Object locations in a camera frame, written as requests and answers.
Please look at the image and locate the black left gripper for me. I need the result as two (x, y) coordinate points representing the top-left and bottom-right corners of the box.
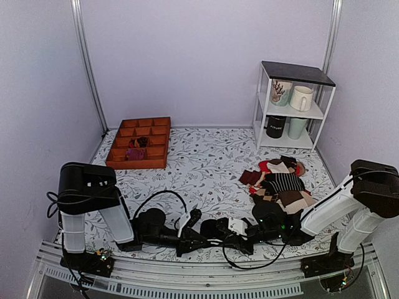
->
(142, 230), (209, 260)

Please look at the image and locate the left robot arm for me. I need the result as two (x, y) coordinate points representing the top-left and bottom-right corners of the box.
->
(47, 162), (213, 270)

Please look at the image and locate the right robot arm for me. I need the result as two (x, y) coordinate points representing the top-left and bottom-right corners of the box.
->
(221, 159), (398, 272)

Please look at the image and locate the brown argyle sock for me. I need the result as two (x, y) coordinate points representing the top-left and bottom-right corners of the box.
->
(251, 189), (280, 204)

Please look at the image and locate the cream and brown sock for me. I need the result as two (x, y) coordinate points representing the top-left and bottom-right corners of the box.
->
(268, 156), (315, 214)

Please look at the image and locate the purple rolled sock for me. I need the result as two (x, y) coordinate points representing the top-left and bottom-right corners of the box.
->
(125, 148), (146, 161)

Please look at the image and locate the orange wooden divider tray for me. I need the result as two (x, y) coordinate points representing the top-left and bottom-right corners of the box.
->
(105, 117), (171, 170)

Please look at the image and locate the dark red rolled sock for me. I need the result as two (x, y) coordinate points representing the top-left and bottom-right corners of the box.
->
(128, 136), (149, 148)

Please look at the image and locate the black mug white lettering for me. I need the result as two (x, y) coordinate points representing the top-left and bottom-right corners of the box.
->
(266, 115), (286, 139)

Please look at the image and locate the mint green tumbler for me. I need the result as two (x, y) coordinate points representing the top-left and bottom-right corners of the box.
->
(287, 118), (307, 140)

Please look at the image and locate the white shelf rack black top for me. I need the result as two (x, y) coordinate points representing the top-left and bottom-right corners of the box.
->
(252, 61), (336, 151)

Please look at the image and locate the cream ribbed mug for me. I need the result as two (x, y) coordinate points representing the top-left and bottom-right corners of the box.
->
(289, 85), (314, 112)

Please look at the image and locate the floral ceramic mug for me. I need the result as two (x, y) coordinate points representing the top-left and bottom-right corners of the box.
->
(271, 79), (293, 107)

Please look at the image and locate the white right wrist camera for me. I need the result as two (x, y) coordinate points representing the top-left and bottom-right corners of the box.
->
(228, 217), (248, 236)

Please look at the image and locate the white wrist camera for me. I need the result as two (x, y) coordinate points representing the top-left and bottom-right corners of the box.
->
(228, 217), (248, 236)
(177, 209), (202, 238)

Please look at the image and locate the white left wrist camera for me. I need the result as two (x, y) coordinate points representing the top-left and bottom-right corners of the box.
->
(177, 209), (202, 238)

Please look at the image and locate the aluminium front rail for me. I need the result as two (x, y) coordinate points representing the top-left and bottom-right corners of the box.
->
(26, 239), (390, 299)

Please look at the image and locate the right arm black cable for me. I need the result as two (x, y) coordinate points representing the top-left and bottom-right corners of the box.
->
(221, 224), (300, 270)

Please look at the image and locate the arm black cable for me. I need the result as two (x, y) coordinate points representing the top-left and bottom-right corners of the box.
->
(132, 189), (188, 222)
(221, 224), (300, 270)

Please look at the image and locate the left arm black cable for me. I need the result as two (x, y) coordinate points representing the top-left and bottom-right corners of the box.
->
(132, 189), (188, 222)

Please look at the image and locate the left aluminium post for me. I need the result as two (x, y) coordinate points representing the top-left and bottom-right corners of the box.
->
(70, 0), (109, 136)

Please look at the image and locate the aluminium post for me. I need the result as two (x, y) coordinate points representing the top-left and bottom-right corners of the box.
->
(322, 0), (343, 74)
(70, 0), (109, 136)

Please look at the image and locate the right aluminium post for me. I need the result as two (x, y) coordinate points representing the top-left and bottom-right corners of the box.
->
(322, 0), (343, 74)

